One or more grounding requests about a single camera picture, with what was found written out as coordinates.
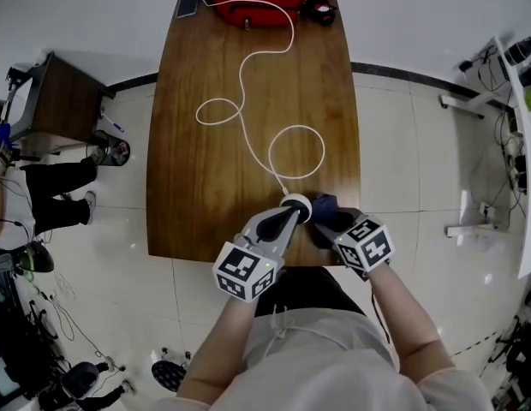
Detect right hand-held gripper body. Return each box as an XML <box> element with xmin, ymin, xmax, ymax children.
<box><xmin>312</xmin><ymin>208</ymin><xmax>397</xmax><ymax>283</ymax></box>

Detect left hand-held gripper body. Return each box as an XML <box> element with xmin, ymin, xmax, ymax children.
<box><xmin>212</xmin><ymin>205</ymin><xmax>301</xmax><ymax>304</ymax></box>

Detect small round white device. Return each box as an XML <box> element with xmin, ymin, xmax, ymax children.
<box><xmin>278</xmin><ymin>192</ymin><xmax>313</xmax><ymax>226</ymax></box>

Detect dark blue cloth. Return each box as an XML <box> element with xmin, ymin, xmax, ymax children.
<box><xmin>310</xmin><ymin>192</ymin><xmax>341</xmax><ymax>227</ymax></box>

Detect person's right forearm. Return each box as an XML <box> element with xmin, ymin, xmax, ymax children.
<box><xmin>367</xmin><ymin>259</ymin><xmax>456</xmax><ymax>375</ymax></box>

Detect person's left forearm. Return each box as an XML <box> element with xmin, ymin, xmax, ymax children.
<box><xmin>175</xmin><ymin>291</ymin><xmax>257</xmax><ymax>402</ymax></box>

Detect person's black trousers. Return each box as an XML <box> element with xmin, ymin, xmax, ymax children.
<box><xmin>254</xmin><ymin>266</ymin><xmax>366</xmax><ymax>319</ymax></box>

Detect white desk foot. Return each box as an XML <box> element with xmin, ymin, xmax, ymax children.
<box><xmin>438</xmin><ymin>91</ymin><xmax>509</xmax><ymax>120</ymax></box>
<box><xmin>444</xmin><ymin>222</ymin><xmax>509</xmax><ymax>240</ymax></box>

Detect person's white shirt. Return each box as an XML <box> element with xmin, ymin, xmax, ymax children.
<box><xmin>152</xmin><ymin>305</ymin><xmax>494</xmax><ymax>411</ymax></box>

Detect black dotted shoe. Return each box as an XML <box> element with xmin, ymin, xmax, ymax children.
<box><xmin>151</xmin><ymin>359</ymin><xmax>188</xmax><ymax>394</ymax></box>

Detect black mesh wastebasket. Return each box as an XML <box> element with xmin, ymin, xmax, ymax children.
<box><xmin>88</xmin><ymin>129</ymin><xmax>132</xmax><ymax>168</ymax></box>

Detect white desk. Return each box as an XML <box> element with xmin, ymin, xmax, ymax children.
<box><xmin>494</xmin><ymin>35</ymin><xmax>531</xmax><ymax>280</ymax></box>

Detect blue and white brush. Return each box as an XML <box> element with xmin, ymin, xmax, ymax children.
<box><xmin>99</xmin><ymin>110</ymin><xmax>126</xmax><ymax>134</ymax></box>

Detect black and red tape measure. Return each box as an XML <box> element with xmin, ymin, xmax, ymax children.
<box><xmin>300</xmin><ymin>0</ymin><xmax>339</xmax><ymax>27</ymax></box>

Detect black helmet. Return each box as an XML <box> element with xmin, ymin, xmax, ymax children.
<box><xmin>15</xmin><ymin>241</ymin><xmax>56</xmax><ymax>274</ymax></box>

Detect black smartphone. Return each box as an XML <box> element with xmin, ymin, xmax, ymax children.
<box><xmin>175</xmin><ymin>0</ymin><xmax>201</xmax><ymax>20</ymax></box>

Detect brown side cabinet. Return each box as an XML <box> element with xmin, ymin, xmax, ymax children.
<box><xmin>7</xmin><ymin>51</ymin><xmax>117</xmax><ymax>146</ymax></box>

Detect white charging cable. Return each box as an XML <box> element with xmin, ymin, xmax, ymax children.
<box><xmin>195</xmin><ymin>0</ymin><xmax>327</xmax><ymax>197</ymax></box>

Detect black hanging cables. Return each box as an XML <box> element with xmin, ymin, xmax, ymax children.
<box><xmin>477</xmin><ymin>45</ymin><xmax>530</xmax><ymax>230</ymax></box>

